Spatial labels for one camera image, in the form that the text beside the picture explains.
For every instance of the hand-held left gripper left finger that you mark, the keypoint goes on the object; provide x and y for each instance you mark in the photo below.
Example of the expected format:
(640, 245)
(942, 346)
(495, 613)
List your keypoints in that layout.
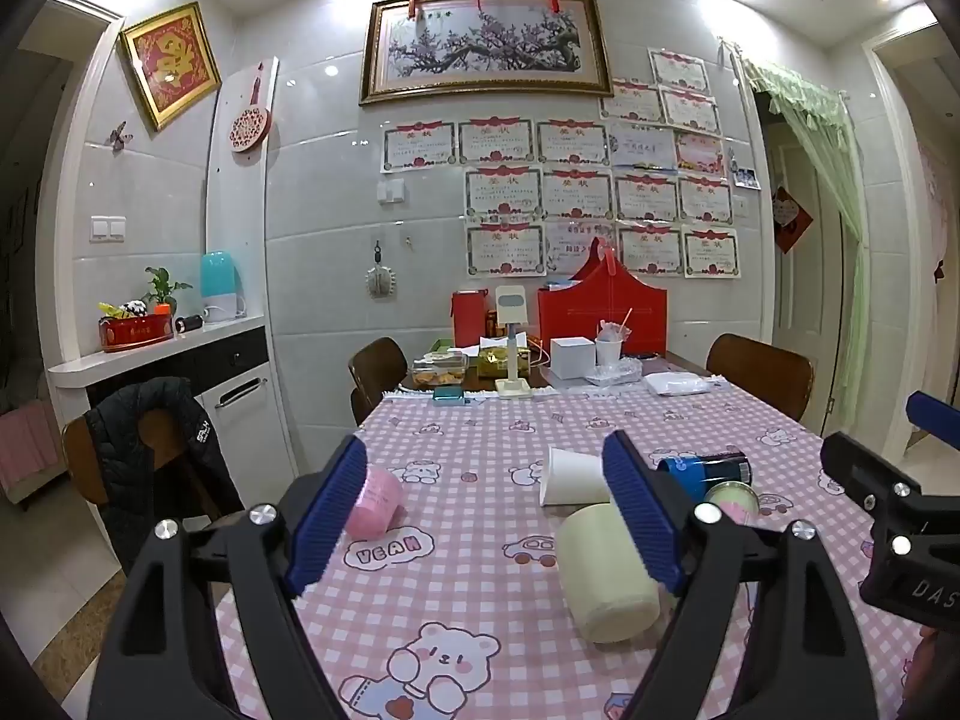
(330, 521)

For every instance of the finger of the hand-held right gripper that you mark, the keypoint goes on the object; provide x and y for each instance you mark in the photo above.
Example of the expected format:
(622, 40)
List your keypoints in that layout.
(862, 465)
(934, 420)

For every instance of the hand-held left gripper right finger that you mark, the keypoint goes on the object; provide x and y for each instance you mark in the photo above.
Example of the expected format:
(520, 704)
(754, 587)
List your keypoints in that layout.
(643, 521)

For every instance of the cream cup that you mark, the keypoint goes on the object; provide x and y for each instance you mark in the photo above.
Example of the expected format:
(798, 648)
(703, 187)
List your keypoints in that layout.
(600, 577)

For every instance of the person's right forearm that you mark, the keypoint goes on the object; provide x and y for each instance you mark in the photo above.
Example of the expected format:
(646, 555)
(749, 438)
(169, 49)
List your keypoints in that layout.
(937, 667)

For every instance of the pink cup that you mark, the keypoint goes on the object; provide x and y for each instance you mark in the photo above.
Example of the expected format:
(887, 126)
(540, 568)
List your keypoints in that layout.
(379, 502)

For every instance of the white paper cup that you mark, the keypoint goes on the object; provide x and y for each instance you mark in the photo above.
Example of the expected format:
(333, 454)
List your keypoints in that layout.
(574, 476)

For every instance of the blue and black cup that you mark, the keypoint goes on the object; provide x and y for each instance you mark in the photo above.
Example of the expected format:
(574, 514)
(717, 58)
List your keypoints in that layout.
(712, 472)

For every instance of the pale green rimmed cup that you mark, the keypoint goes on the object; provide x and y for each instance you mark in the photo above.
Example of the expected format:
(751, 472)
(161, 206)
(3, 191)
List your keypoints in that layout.
(731, 506)

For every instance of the white cup with sticks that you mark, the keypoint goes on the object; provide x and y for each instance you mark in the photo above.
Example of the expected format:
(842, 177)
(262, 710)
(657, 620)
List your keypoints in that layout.
(609, 352)

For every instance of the brown wooden chair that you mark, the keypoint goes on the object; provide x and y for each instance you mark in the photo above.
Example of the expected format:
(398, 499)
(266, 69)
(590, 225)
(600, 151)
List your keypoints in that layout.
(75, 457)
(375, 367)
(757, 371)

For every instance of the white plastic bag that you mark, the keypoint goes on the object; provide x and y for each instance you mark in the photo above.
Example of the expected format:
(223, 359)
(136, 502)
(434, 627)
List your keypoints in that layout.
(679, 382)

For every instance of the clear plastic wrapper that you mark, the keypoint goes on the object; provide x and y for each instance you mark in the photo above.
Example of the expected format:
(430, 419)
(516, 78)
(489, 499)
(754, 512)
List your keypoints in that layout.
(622, 371)

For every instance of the pink checked bear tablecloth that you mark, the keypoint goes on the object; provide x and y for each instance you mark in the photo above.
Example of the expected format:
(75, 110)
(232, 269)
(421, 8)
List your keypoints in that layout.
(465, 450)

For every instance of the white and black cabinet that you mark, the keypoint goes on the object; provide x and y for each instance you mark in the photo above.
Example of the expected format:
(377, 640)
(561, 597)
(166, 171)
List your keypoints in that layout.
(240, 397)

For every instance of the small teal box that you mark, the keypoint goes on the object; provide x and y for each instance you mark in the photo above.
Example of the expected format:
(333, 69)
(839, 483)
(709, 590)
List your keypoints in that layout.
(450, 396)

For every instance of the white square box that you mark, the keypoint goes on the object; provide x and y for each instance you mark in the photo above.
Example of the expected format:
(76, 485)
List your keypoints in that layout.
(571, 358)

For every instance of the white door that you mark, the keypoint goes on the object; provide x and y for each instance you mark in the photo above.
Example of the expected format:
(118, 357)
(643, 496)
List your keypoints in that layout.
(795, 300)

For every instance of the clear biscuit container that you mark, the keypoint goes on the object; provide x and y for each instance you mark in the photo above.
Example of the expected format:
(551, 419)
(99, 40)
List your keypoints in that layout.
(439, 373)

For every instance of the gold box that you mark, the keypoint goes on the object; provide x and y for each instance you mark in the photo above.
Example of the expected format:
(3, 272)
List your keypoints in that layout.
(495, 364)

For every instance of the red gift bag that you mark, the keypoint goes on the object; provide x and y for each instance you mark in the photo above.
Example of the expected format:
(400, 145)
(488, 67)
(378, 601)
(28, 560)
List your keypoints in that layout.
(570, 315)

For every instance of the black puffer jacket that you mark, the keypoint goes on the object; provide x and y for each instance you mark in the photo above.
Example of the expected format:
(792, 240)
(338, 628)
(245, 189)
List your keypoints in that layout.
(120, 435)

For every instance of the small black cylinder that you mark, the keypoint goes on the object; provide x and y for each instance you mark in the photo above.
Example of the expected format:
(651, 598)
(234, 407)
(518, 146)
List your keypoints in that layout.
(189, 324)

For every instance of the hanging grey brush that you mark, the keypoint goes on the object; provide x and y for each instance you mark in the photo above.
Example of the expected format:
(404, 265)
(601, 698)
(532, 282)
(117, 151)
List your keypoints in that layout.
(379, 283)

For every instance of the red box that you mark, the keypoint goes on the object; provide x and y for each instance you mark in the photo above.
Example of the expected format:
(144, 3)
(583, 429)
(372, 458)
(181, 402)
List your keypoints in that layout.
(469, 319)

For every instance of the red diamond door poster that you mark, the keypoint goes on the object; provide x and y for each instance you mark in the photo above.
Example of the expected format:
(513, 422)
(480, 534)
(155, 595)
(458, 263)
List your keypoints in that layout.
(791, 219)

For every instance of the teal humidifier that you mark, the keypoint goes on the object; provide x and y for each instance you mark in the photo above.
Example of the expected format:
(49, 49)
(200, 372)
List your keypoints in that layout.
(221, 281)

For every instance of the green lace curtain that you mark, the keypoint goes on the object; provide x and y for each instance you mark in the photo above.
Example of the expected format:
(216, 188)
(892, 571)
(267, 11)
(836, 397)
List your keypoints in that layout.
(840, 165)

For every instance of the small potted plant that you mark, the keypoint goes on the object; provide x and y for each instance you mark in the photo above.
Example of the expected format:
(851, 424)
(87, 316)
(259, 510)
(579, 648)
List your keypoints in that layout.
(161, 289)

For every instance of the pink cloth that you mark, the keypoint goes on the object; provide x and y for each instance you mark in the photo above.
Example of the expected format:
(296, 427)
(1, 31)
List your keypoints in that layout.
(26, 439)

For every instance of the pink round hanging ornament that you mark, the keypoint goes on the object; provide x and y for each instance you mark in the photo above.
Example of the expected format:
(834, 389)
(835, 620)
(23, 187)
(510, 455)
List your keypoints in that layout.
(249, 129)

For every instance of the framed red gold calligraphy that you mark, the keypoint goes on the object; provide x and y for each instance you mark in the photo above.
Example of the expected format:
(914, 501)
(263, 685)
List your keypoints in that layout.
(171, 64)

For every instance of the framed plum blossom painting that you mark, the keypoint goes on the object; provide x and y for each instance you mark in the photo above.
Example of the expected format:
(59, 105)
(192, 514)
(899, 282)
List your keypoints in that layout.
(480, 45)

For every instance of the small wall photo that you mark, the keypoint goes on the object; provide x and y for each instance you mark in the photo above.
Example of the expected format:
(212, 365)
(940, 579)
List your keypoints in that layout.
(745, 172)

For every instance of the white wall socket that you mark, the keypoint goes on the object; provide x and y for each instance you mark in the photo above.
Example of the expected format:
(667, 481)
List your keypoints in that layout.
(391, 190)

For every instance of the white light switch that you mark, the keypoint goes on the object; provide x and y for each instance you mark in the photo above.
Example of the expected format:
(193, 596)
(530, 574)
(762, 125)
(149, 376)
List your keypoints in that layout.
(109, 228)

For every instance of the group of wall certificates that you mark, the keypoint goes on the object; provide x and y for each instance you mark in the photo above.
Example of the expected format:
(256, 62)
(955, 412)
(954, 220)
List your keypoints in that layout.
(495, 142)

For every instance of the butterfly wall decoration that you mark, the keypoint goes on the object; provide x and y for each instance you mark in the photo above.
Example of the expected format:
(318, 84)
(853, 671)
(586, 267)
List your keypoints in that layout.
(120, 137)

